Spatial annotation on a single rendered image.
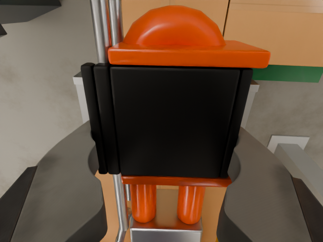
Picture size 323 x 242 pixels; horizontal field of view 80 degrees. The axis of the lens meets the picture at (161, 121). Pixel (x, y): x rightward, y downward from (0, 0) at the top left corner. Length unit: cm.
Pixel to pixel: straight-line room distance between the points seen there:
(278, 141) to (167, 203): 167
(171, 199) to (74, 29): 132
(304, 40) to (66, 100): 144
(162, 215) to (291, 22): 80
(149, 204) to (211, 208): 47
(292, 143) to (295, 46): 113
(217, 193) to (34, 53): 140
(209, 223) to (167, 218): 51
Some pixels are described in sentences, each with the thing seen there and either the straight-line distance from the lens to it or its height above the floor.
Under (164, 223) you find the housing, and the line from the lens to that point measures 19.
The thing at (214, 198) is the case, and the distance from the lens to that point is 60.
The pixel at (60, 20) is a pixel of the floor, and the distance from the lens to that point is 146.
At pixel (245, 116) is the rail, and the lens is 88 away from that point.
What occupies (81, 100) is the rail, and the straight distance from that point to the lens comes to 86.
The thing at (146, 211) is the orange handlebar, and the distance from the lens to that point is 18.
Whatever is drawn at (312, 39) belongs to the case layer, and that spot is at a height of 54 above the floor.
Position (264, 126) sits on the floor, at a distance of 172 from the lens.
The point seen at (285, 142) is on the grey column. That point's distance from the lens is 187.
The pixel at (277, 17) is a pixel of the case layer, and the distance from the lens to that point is 86.
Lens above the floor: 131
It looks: 60 degrees down
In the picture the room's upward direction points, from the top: 177 degrees counter-clockwise
